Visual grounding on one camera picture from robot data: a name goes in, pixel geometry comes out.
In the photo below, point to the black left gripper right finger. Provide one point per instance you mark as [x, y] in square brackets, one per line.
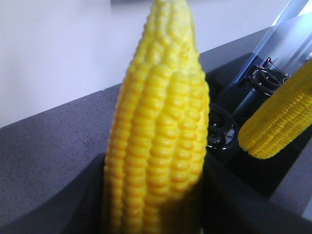
[231, 207]

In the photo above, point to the black glass gas stove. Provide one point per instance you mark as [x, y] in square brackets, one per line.
[237, 90]

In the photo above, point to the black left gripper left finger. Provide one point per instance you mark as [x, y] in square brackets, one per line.
[73, 210]

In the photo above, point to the bright yellow corn cob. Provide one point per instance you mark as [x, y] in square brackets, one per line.
[154, 159]

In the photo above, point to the yellow corn cob white tip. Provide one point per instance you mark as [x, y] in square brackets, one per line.
[281, 118]

